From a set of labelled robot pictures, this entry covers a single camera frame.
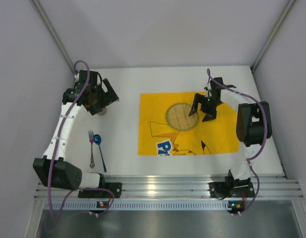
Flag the round woven bamboo plate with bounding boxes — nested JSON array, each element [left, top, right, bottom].
[[165, 103, 199, 131]]

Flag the slotted grey cable duct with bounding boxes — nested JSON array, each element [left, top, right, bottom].
[[52, 200, 232, 211]]

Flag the small grey ceramic cup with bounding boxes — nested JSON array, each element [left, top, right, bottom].
[[98, 108, 107, 116]]

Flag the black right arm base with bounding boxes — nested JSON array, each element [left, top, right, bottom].
[[209, 179, 255, 200]]

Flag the aluminium mounting rail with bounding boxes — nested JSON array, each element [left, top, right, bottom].
[[34, 174, 304, 199]]

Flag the blue metal spoon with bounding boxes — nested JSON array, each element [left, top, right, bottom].
[[93, 134, 107, 173]]

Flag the pink metal fork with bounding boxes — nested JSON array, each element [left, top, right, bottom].
[[88, 130, 95, 169]]

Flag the yellow Pikachu cloth placemat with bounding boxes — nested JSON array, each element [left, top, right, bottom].
[[138, 92, 239, 156]]

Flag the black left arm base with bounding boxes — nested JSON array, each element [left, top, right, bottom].
[[78, 182, 122, 198]]

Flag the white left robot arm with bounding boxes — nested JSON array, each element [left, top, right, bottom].
[[33, 70, 119, 190]]

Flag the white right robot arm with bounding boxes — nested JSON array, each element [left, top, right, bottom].
[[188, 76, 272, 180]]

